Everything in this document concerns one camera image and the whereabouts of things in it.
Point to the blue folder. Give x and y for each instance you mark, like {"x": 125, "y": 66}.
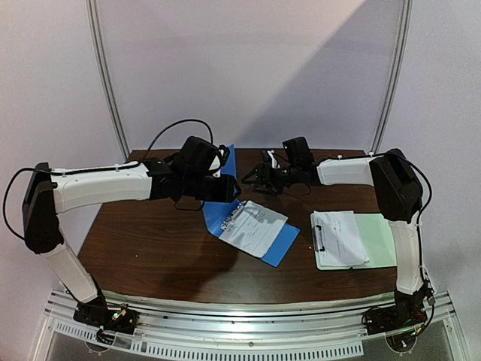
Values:
{"x": 215, "y": 212}

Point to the metal clipboard clip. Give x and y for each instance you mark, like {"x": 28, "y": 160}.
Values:
{"x": 317, "y": 237}

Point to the white paper sheets stack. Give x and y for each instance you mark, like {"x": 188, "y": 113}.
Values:
{"x": 343, "y": 244}

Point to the metal folder clip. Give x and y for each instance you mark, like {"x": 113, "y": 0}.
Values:
{"x": 232, "y": 216}

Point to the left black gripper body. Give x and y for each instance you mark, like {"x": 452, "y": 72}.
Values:
{"x": 198, "y": 188}

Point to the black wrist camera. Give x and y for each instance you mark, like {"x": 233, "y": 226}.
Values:
{"x": 297, "y": 154}
{"x": 199, "y": 157}

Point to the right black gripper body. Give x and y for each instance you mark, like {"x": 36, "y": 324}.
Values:
{"x": 268, "y": 177}

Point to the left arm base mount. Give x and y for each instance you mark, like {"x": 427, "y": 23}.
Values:
{"x": 108, "y": 321}

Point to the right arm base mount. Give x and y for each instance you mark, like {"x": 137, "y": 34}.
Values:
{"x": 400, "y": 326}

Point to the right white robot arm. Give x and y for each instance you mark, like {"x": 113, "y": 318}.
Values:
{"x": 398, "y": 193}

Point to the white paper sheet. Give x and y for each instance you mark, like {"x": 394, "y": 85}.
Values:
{"x": 255, "y": 229}

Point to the aluminium frame post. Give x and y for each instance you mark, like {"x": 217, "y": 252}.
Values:
{"x": 106, "y": 81}
{"x": 394, "y": 74}

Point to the left aluminium frame post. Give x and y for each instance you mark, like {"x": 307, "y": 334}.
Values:
{"x": 106, "y": 81}

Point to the aluminium front rail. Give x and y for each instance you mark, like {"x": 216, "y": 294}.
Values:
{"x": 175, "y": 330}

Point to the green clipboard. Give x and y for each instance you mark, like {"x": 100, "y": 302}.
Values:
{"x": 377, "y": 240}

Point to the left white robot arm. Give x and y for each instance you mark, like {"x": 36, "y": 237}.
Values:
{"x": 55, "y": 191}

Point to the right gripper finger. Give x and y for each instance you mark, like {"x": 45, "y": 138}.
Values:
{"x": 253, "y": 177}
{"x": 266, "y": 188}

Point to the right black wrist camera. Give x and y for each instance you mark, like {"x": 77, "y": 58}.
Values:
{"x": 297, "y": 154}

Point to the right aluminium frame post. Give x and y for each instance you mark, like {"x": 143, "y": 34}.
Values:
{"x": 394, "y": 74}

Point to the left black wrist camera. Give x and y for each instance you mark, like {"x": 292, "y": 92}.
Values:
{"x": 199, "y": 157}

